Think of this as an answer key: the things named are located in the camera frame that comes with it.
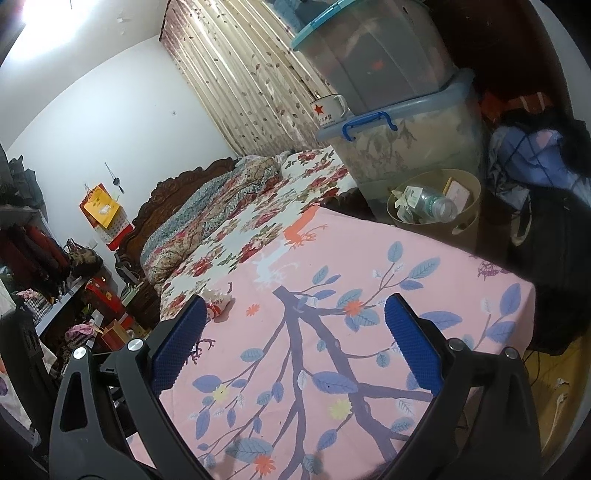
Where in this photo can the pile of dark clothes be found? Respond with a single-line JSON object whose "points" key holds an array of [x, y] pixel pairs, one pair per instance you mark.
{"points": [[538, 169]]}

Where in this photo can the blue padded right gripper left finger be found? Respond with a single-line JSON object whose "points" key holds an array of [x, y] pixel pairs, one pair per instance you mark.
{"points": [[171, 343]]}

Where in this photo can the yellow paper bag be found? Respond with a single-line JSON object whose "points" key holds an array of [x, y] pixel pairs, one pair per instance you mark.
{"points": [[99, 207]]}

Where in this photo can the floral bed sheet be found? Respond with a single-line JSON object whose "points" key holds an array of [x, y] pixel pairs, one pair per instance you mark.
{"points": [[282, 213]]}

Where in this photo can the red white wrapper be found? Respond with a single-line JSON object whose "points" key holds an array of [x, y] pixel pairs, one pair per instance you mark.
{"points": [[216, 302]]}

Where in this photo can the dark wooden nightstand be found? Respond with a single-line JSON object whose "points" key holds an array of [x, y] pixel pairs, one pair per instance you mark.
{"points": [[142, 304]]}

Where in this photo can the white enamel red star mug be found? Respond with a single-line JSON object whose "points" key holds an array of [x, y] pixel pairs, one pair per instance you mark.
{"points": [[330, 109]]}

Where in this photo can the pink floral tablecloth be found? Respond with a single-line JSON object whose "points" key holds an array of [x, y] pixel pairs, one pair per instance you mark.
{"points": [[301, 378]]}

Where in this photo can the bottom clear storage box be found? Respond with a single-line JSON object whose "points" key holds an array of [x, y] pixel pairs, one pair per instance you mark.
{"points": [[384, 148]]}

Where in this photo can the clear plastic water bottle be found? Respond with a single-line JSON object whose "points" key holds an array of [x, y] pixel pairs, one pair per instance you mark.
{"points": [[429, 204]]}

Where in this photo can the carved dark wooden headboard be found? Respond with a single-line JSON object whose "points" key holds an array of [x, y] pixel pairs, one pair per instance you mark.
{"points": [[165, 199]]}

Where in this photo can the middle clear storage box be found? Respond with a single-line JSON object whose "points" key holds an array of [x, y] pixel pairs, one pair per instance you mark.
{"points": [[377, 53]]}

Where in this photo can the folded patterned quilt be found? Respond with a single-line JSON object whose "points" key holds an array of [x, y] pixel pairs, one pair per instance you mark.
{"points": [[213, 203]]}

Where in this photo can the clear storage box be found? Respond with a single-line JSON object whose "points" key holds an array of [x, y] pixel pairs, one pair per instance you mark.
{"points": [[377, 53], [384, 148], [298, 13]]}

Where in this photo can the red gift bag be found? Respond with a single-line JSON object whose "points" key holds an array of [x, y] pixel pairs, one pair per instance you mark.
{"points": [[99, 295]]}

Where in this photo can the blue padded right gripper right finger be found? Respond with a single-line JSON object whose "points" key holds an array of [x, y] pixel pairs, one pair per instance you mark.
{"points": [[421, 356]]}

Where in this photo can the hanging key ornament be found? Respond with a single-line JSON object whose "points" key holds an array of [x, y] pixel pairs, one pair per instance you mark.
{"points": [[115, 179]]}

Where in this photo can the top clear storage box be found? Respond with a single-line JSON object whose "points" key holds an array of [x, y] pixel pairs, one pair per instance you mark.
{"points": [[298, 13]]}

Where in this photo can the beige leaf pattern curtain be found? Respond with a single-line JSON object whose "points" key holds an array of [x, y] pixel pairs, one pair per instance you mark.
{"points": [[236, 57]]}

